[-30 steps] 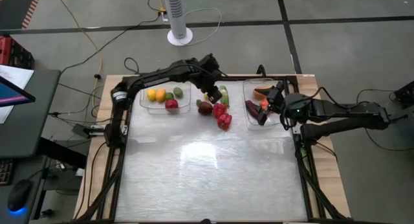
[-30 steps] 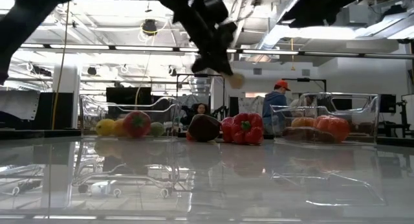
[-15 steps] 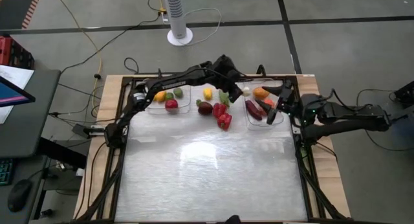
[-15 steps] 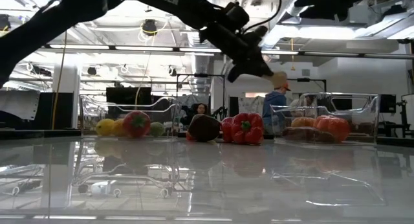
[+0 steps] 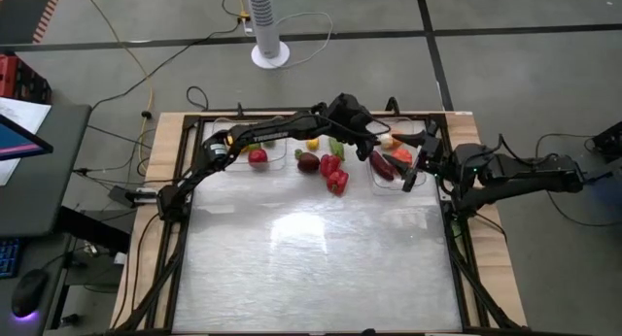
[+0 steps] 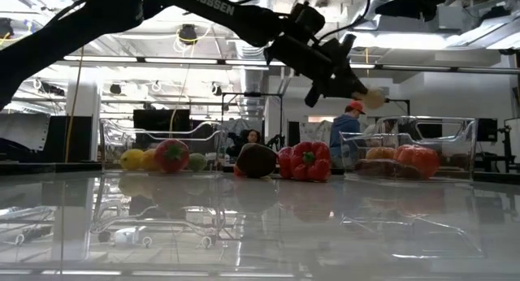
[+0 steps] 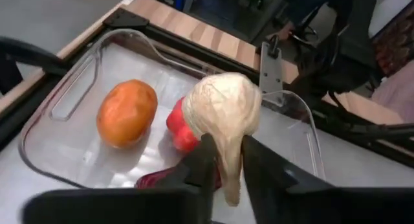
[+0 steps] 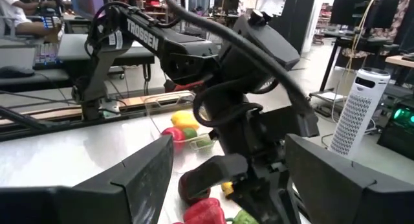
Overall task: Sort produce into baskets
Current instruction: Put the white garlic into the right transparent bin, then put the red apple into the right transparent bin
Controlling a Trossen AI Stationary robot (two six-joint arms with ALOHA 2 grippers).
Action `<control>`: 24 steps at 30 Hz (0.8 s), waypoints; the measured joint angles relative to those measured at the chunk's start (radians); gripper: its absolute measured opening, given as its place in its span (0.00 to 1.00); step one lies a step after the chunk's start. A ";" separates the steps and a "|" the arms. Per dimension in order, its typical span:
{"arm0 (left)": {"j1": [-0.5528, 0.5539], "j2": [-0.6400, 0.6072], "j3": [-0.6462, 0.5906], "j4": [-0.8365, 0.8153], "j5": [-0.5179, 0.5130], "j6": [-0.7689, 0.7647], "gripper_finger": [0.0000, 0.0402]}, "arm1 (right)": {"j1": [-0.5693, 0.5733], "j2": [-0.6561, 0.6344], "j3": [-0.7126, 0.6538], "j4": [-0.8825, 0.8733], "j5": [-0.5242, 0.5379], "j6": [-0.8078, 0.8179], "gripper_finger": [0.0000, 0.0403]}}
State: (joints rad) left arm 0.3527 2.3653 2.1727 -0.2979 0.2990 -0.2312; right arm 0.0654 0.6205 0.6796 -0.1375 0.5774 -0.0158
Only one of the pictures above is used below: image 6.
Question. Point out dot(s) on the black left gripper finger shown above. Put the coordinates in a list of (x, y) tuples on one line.
[(349, 76), (339, 90)]

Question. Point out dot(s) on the yellow lemon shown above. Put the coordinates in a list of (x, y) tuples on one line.
[(131, 159)]

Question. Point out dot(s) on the clear plastic bin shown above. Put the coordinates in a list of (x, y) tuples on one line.
[(183, 135), (471, 151)]

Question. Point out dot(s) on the green lime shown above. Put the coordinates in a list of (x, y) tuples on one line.
[(198, 162)]

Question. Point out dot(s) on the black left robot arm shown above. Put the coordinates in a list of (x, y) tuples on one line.
[(61, 33)]

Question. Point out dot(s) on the dark brown avocado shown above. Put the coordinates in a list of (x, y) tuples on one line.
[(256, 160)]

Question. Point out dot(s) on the large black screen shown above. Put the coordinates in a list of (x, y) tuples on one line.
[(161, 124)]

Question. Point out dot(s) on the white garlic bulb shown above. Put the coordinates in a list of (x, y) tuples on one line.
[(371, 99)]

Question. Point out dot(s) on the red tomato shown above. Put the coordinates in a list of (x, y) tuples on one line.
[(172, 156)]

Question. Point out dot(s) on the orange fruit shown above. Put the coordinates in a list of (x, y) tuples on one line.
[(380, 153)]

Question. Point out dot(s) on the small black monitor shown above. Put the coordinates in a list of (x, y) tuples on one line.
[(487, 130)]

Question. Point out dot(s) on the orange-yellow mango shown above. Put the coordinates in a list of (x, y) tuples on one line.
[(149, 161)]

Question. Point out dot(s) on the silver ventilation duct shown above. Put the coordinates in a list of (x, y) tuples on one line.
[(252, 82)]

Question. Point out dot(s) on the person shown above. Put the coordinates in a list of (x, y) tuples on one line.
[(252, 137), (343, 130)]

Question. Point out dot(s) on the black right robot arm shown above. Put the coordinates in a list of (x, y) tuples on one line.
[(414, 5)]

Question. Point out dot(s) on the white perforated panel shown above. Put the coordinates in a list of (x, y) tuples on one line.
[(24, 130)]

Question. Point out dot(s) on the black metal stand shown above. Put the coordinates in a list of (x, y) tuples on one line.
[(252, 95)]

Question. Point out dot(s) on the black ceiling-mounted device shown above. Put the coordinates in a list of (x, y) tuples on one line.
[(188, 33)]

